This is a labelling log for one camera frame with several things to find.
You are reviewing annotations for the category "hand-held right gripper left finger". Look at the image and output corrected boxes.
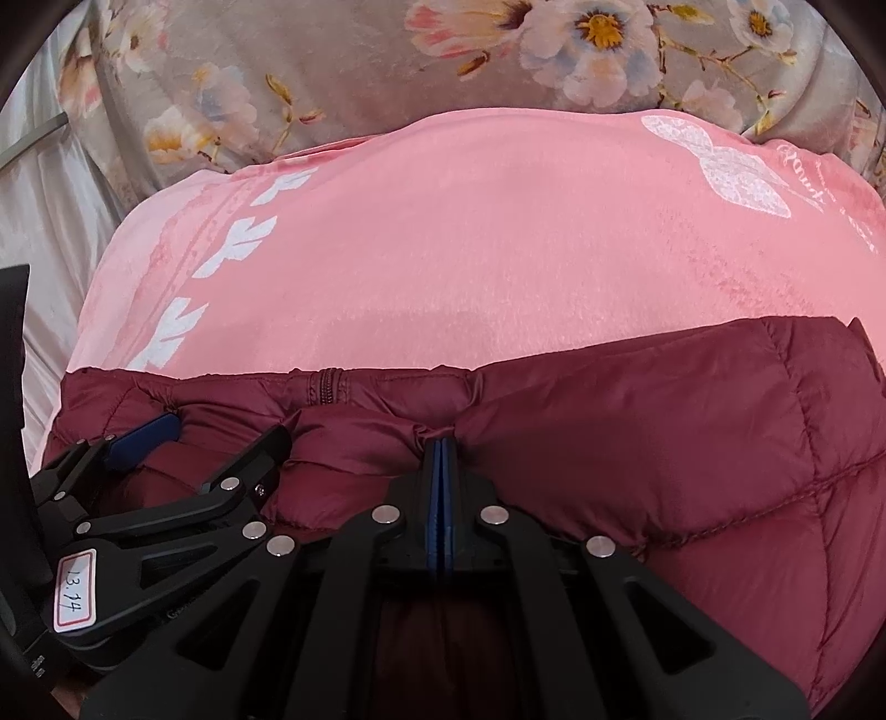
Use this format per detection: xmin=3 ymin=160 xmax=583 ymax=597
xmin=79 ymin=436 xmax=441 ymax=720

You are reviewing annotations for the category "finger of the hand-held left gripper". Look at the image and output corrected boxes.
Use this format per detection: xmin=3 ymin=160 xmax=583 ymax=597
xmin=31 ymin=411 xmax=183 ymax=519
xmin=75 ymin=424 xmax=295 ymax=624

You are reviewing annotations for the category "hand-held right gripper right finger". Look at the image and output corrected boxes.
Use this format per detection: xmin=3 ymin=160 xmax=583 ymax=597
xmin=440 ymin=436 xmax=812 ymax=720

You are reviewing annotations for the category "maroon puffer jacket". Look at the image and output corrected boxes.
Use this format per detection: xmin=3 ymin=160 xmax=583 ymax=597
xmin=42 ymin=315 xmax=886 ymax=720

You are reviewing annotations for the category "white satin cloth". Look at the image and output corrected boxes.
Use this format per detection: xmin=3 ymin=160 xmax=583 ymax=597
xmin=0 ymin=14 xmax=122 ymax=451

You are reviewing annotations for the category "grey metal rod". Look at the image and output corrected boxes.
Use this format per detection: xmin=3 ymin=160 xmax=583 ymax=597
xmin=0 ymin=114 xmax=71 ymax=168

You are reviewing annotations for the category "pink fleece blanket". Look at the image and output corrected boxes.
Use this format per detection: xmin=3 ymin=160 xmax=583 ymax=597
xmin=24 ymin=107 xmax=886 ymax=461

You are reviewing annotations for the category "grey floral blanket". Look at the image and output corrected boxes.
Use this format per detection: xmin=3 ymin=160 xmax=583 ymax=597
xmin=59 ymin=0 xmax=886 ymax=176

